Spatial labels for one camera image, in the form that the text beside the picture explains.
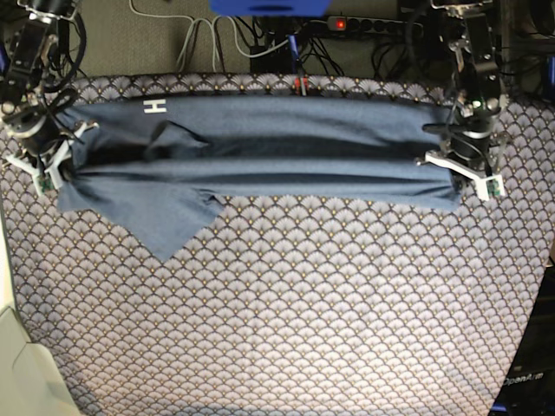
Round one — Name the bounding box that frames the blue T-shirt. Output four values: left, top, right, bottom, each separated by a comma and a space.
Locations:
57, 95, 460, 261

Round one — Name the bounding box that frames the white cable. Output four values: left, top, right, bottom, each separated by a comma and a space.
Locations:
129, 0, 291, 73

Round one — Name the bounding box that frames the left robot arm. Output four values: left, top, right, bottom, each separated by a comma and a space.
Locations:
422, 1, 507, 176

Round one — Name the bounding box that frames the white plastic bin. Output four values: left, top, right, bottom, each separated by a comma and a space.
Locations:
1, 307, 80, 415

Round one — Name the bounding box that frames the fan-patterned table cloth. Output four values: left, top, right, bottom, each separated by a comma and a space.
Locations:
1, 97, 554, 415

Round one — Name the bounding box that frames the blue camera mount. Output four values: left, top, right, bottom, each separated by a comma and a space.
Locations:
210, 0, 330, 16

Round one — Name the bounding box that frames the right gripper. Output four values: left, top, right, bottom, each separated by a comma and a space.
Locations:
1, 94, 69, 159

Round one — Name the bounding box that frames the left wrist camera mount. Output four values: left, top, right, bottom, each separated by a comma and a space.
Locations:
415, 133, 507, 202

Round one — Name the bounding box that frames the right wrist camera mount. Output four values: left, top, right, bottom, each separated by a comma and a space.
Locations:
5, 120, 99, 197

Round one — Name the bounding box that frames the black power strip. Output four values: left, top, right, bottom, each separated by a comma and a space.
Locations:
326, 16, 408, 36

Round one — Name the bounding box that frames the red table clamp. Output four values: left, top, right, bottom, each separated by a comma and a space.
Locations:
294, 76, 309, 96

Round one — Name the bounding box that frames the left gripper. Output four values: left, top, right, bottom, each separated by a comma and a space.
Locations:
422, 103, 503, 173

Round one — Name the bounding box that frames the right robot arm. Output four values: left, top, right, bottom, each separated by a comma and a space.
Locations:
1, 1, 87, 159

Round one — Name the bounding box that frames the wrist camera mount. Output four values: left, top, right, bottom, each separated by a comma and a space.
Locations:
415, 133, 507, 202
5, 120, 99, 197

